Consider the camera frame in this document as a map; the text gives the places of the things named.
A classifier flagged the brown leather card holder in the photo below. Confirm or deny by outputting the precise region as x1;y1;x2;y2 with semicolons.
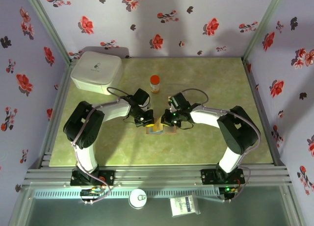
146;123;178;136

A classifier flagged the orange pill bottle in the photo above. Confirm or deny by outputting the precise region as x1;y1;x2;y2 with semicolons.
150;75;161;94

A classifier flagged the white square pill case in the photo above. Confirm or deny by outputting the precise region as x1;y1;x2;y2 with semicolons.
70;51;124;96

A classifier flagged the white round lock disc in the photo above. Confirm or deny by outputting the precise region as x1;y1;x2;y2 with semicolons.
129;188;147;209

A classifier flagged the left small circuit board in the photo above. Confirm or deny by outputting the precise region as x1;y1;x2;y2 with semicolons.
80;186;104;205

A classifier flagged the small circuit board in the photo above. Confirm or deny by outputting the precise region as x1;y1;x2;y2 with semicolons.
219;185;240;202
80;186;104;205

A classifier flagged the right small circuit board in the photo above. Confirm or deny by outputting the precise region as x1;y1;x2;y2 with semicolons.
219;185;240;202

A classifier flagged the aluminium front frame rail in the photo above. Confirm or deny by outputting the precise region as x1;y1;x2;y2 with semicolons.
23;164;293;187

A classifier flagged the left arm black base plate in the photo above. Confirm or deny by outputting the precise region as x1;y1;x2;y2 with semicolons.
70;170;116;187

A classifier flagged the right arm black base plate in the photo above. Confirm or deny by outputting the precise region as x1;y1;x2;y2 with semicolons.
201;169;245;185

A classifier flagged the slotted grey cable duct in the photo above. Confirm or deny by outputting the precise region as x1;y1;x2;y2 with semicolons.
33;188;221;200

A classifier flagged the aluminium side frame rail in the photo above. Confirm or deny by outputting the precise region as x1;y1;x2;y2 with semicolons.
40;59;76;168
241;58;283;167

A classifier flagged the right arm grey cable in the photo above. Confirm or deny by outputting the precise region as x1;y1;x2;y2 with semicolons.
181;88;261;203

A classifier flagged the aluminium corner post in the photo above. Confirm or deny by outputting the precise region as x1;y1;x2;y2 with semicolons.
242;0;287;63
23;0;72;64

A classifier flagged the aluminium lower frame strut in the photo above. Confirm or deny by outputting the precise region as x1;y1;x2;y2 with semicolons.
8;185;34;226
286;185;307;226

